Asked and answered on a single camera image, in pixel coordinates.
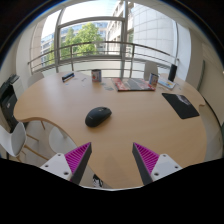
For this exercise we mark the black printed mouse pad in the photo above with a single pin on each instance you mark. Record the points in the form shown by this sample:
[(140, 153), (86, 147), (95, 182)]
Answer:
[(180, 106)]

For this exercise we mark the black computer mouse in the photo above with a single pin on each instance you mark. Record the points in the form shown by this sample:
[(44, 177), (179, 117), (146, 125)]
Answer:
[(97, 116)]

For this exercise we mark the black and white shoe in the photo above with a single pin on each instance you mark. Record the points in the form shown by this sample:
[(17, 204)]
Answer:
[(97, 181)]

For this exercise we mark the metal balcony railing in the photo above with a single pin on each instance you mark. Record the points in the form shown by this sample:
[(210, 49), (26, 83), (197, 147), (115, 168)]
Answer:
[(100, 43)]

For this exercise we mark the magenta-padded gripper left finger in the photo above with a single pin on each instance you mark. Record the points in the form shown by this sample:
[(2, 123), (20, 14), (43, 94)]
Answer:
[(77, 156)]

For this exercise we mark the white chair with wooden legs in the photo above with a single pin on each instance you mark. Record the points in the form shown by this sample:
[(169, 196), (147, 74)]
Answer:
[(14, 140)]

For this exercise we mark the small printed can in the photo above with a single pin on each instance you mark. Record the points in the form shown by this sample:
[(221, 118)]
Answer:
[(96, 76)]

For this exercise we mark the white round stool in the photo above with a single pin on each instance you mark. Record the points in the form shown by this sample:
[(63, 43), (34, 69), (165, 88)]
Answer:
[(60, 141)]

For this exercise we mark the black office printer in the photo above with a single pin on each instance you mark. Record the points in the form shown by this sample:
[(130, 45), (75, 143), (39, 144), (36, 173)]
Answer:
[(7, 101)]

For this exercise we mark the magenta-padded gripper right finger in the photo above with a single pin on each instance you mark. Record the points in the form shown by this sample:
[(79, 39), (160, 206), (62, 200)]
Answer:
[(148, 158)]

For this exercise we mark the black cylinder speaker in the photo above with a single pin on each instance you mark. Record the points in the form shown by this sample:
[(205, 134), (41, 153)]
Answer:
[(172, 72)]

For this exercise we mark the red cover magazine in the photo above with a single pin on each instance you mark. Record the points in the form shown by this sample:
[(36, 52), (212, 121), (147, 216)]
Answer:
[(131, 84)]

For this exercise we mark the black stapler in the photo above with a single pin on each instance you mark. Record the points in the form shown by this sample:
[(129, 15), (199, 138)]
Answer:
[(68, 77)]

